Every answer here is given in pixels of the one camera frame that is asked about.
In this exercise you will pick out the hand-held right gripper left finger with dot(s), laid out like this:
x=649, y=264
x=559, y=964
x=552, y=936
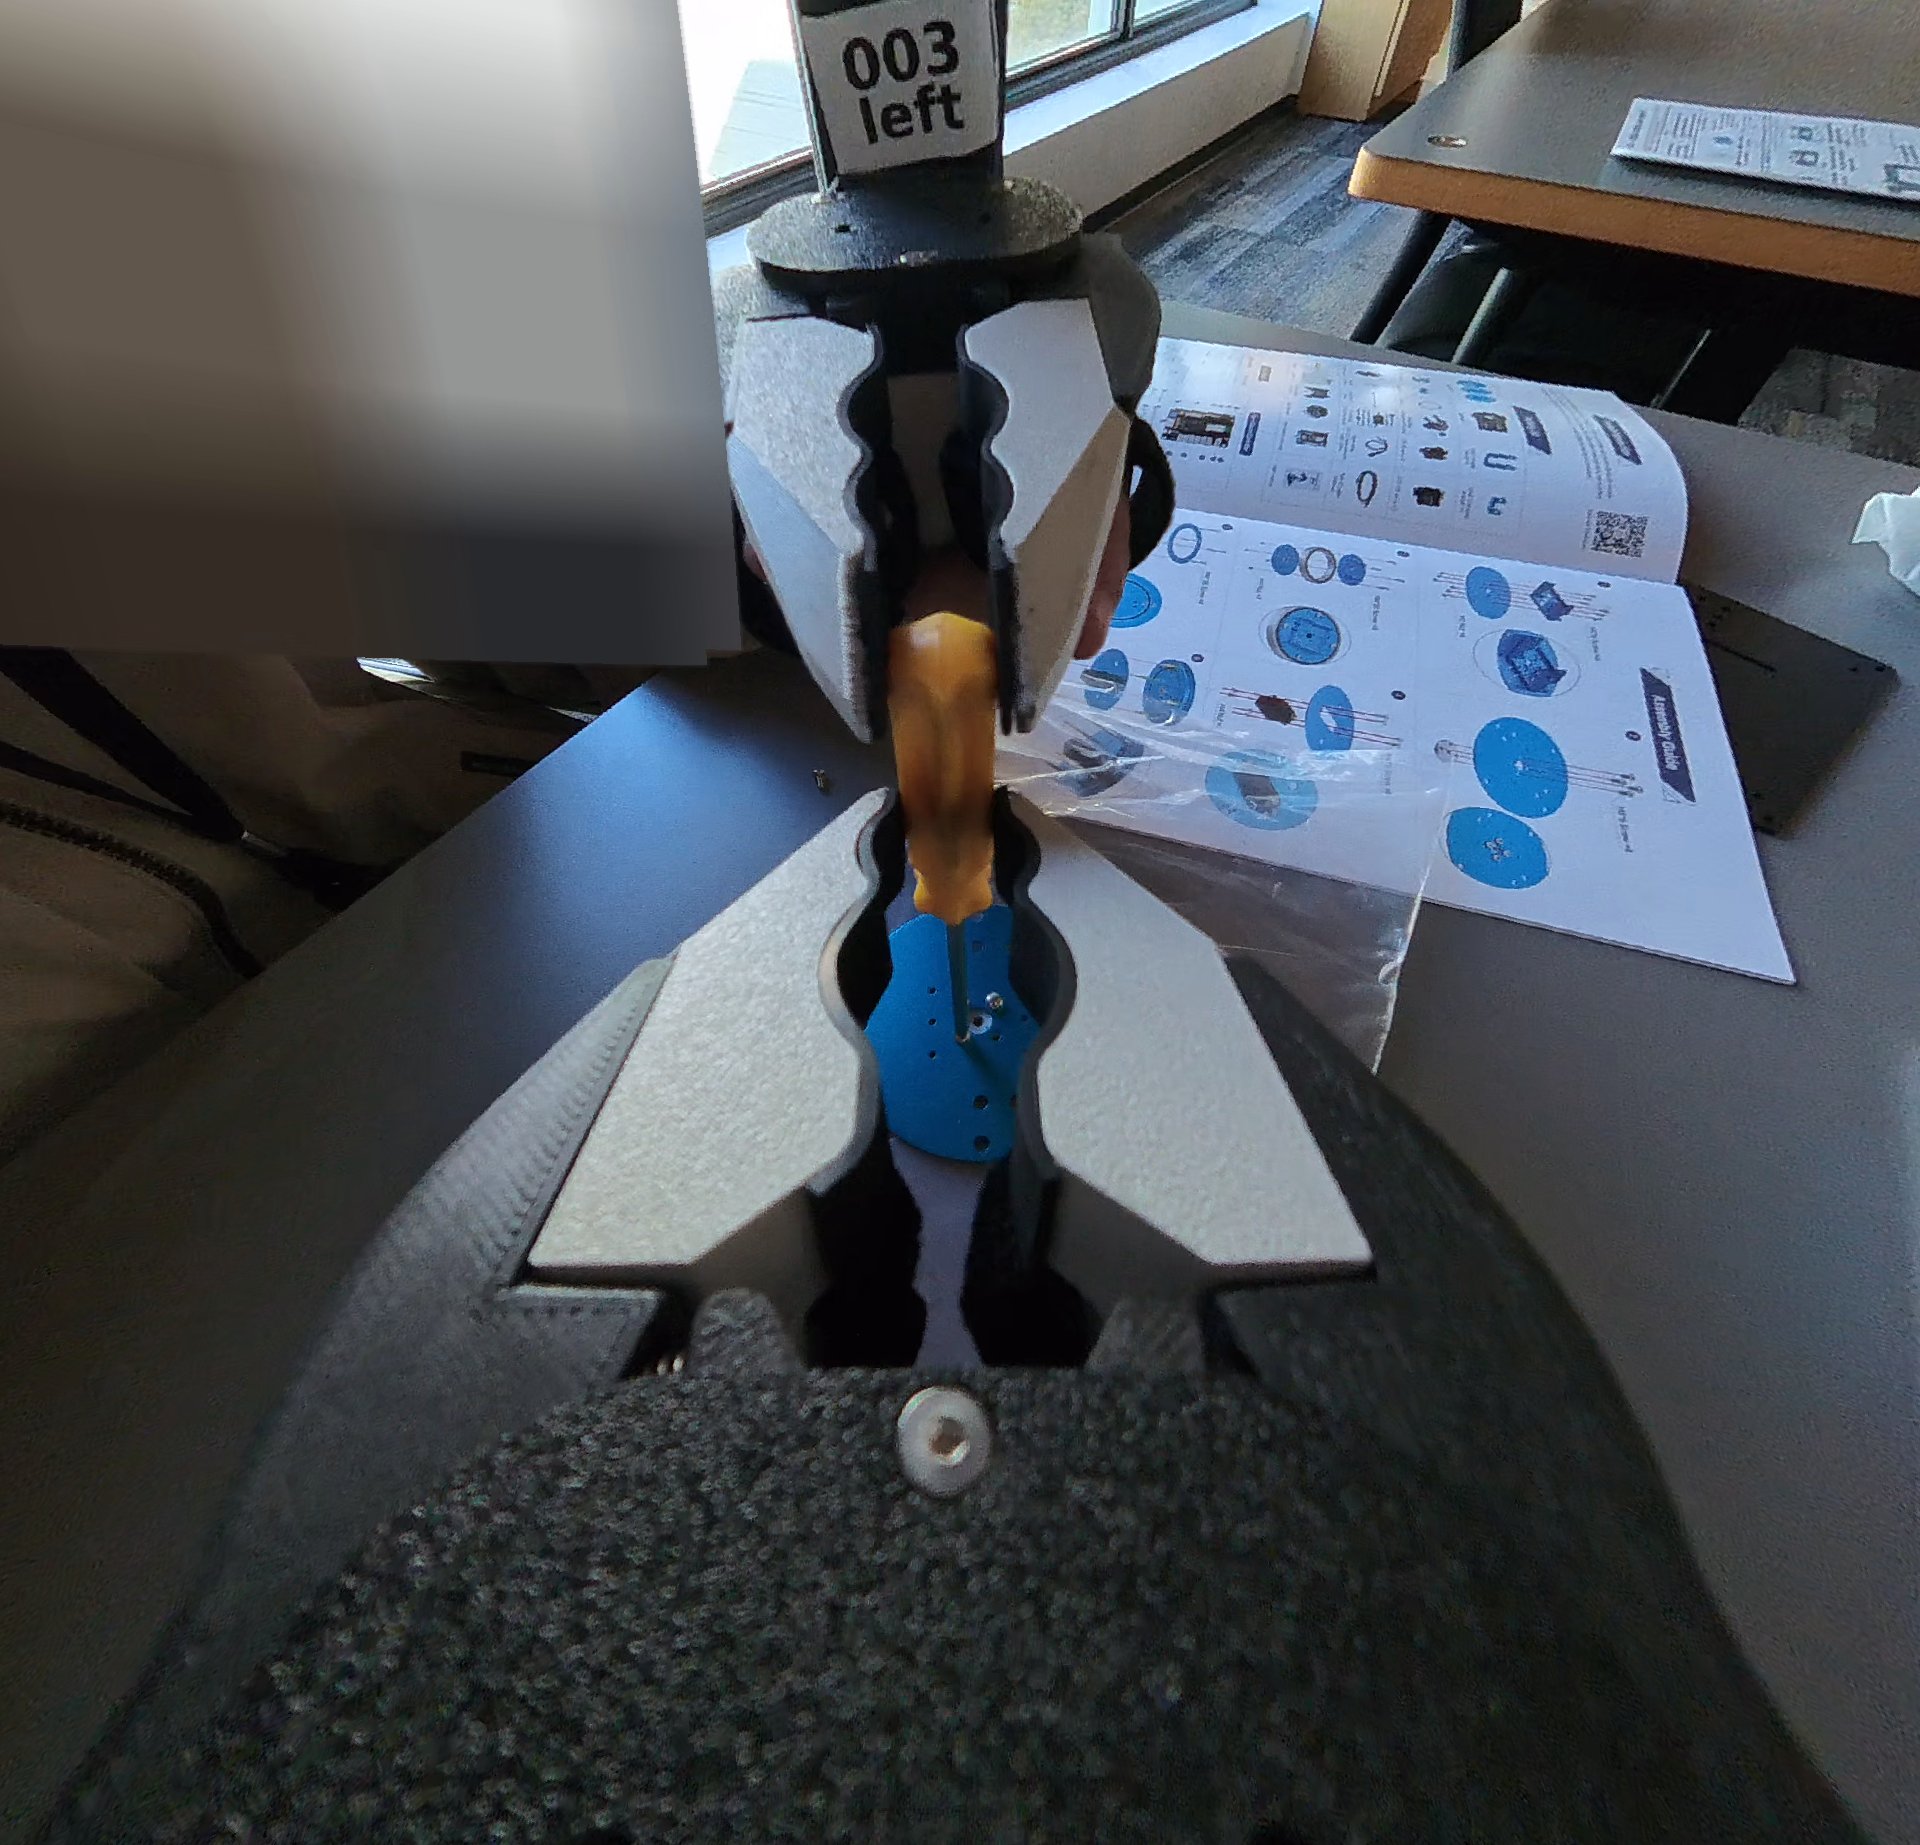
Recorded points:
x=705, y=1125

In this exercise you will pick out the white plastic wrapped package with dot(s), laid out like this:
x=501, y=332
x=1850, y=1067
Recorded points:
x=1894, y=540

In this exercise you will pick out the grey desk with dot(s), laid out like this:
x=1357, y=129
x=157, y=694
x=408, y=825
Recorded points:
x=1650, y=1125

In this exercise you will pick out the clear plastic bag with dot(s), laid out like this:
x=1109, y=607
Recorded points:
x=1276, y=916

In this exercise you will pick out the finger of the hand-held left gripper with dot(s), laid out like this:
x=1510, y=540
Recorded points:
x=1066, y=480
x=796, y=480

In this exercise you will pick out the wood edged side desk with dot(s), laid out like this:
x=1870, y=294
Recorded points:
x=1576, y=121

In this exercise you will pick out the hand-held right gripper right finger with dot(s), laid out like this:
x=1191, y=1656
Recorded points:
x=1185, y=1125

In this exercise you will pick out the blue round metal disc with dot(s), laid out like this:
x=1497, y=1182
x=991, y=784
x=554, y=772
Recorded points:
x=938, y=1096

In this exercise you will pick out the black metal base plate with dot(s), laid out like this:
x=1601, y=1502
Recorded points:
x=1800, y=721

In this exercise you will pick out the white assembly guide sheet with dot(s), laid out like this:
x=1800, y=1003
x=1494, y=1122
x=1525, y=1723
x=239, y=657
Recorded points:
x=1576, y=765

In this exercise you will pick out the white paper strip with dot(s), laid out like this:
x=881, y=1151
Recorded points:
x=1770, y=142

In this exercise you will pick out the person's left hand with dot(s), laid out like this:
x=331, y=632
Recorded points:
x=1107, y=585

